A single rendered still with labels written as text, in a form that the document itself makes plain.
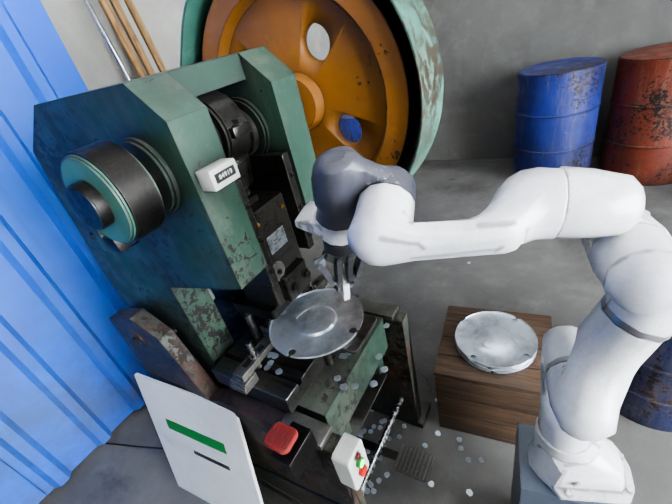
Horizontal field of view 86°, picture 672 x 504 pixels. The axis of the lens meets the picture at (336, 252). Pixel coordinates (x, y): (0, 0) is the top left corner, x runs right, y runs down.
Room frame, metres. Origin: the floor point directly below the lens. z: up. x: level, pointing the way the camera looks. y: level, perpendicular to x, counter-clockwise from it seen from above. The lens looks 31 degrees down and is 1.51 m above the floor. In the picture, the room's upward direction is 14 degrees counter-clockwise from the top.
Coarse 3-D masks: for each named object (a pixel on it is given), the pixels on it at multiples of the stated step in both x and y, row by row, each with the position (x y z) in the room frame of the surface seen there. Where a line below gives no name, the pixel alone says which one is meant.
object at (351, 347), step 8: (368, 320) 0.78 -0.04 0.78; (376, 320) 0.78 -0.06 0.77; (352, 328) 0.76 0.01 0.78; (360, 328) 0.75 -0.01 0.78; (368, 328) 0.75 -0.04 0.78; (360, 336) 0.72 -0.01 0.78; (352, 344) 0.70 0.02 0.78; (360, 344) 0.70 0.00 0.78; (336, 352) 0.79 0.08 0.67; (352, 352) 0.68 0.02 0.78; (328, 360) 0.76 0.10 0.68
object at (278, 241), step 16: (256, 192) 0.96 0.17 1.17; (272, 192) 0.93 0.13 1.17; (256, 208) 0.85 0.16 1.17; (272, 208) 0.87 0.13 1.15; (272, 224) 0.86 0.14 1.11; (288, 224) 0.90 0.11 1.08; (272, 240) 0.84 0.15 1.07; (288, 240) 0.89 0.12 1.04; (272, 256) 0.83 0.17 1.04; (288, 256) 0.87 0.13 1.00; (288, 272) 0.83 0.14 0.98; (304, 272) 0.85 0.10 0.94; (256, 288) 0.84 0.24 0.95; (272, 288) 0.80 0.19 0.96; (288, 288) 0.80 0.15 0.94; (304, 288) 0.85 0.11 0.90; (272, 304) 0.81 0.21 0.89
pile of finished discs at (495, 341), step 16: (464, 320) 1.07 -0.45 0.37; (480, 320) 1.04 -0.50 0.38; (496, 320) 1.02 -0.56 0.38; (512, 320) 1.01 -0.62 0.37; (464, 336) 0.98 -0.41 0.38; (480, 336) 0.96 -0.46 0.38; (496, 336) 0.94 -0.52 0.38; (512, 336) 0.93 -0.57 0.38; (528, 336) 0.91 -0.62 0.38; (464, 352) 0.91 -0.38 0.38; (480, 352) 0.89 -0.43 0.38; (496, 352) 0.87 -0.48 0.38; (512, 352) 0.86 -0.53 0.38; (528, 352) 0.84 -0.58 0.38; (480, 368) 0.84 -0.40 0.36; (496, 368) 0.82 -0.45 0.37; (512, 368) 0.80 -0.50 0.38
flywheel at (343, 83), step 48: (240, 0) 1.23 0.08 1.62; (288, 0) 1.17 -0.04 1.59; (336, 0) 1.05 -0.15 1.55; (384, 0) 1.04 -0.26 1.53; (240, 48) 1.30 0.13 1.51; (288, 48) 1.20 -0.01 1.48; (336, 48) 1.10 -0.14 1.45; (384, 48) 0.98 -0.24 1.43; (336, 96) 1.12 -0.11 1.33; (384, 96) 1.03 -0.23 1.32; (336, 144) 1.14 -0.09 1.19; (384, 144) 1.00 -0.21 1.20
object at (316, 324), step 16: (304, 304) 0.92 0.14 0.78; (320, 304) 0.90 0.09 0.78; (336, 304) 0.88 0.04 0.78; (352, 304) 0.86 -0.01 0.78; (272, 320) 0.88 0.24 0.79; (288, 320) 0.86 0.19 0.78; (304, 320) 0.84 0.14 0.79; (320, 320) 0.82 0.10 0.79; (336, 320) 0.81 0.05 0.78; (352, 320) 0.79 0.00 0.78; (272, 336) 0.81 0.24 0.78; (288, 336) 0.79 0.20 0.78; (304, 336) 0.78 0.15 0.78; (320, 336) 0.76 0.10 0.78; (336, 336) 0.74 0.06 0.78; (352, 336) 0.72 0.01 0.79; (304, 352) 0.72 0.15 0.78; (320, 352) 0.70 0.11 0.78
